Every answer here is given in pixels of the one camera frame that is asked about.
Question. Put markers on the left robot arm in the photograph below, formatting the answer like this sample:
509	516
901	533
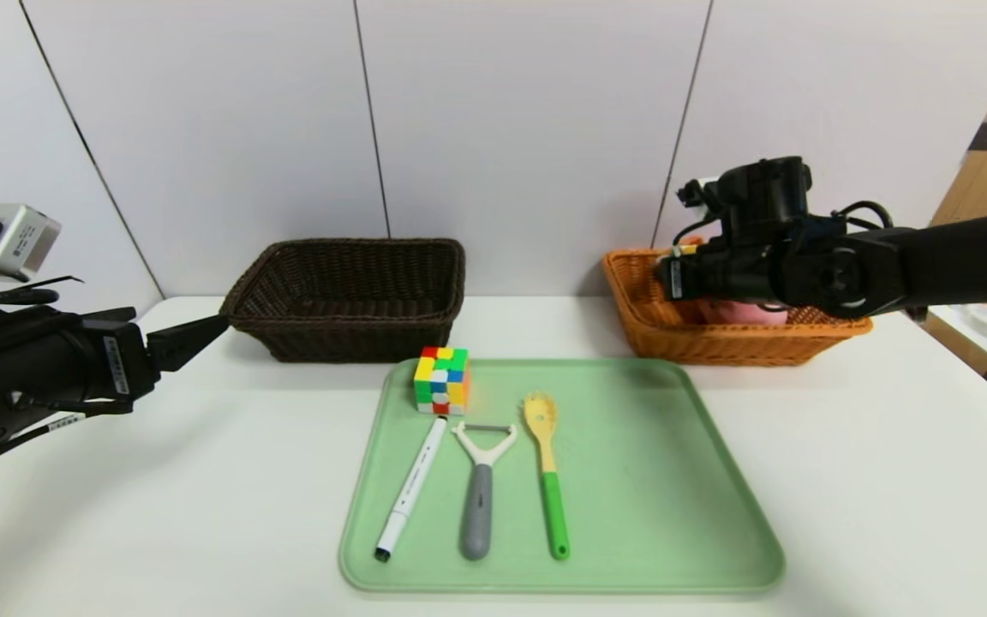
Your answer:
5	377

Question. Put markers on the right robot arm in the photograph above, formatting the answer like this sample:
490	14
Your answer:
956	257

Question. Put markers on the orange wicker basket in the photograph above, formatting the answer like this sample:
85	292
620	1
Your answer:
716	347

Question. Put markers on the white marker pen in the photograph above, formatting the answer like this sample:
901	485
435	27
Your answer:
415	480

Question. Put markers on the pink plush peach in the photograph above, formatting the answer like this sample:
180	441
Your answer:
750	315

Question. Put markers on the multicolour puzzle cube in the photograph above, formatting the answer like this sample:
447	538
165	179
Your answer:
442	381

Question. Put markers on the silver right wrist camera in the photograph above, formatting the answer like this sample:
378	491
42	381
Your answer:
703	190

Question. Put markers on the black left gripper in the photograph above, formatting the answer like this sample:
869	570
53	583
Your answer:
125	363

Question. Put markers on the white side table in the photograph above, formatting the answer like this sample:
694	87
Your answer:
973	347

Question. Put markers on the light green plastic tray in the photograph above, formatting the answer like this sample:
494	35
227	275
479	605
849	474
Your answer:
631	514

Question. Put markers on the grey cabinet sign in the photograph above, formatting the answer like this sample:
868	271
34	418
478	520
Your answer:
984	139

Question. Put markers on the wooden cabinet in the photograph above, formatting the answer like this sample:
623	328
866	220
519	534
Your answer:
986	184

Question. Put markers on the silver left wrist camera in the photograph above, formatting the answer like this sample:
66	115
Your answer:
20	240

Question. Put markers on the dark brown wicker basket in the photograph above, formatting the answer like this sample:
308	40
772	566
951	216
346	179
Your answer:
356	343

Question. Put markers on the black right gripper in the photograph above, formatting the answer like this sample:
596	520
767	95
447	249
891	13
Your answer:
675	277

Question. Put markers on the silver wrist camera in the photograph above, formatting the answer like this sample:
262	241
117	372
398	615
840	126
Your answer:
703	190
20	240

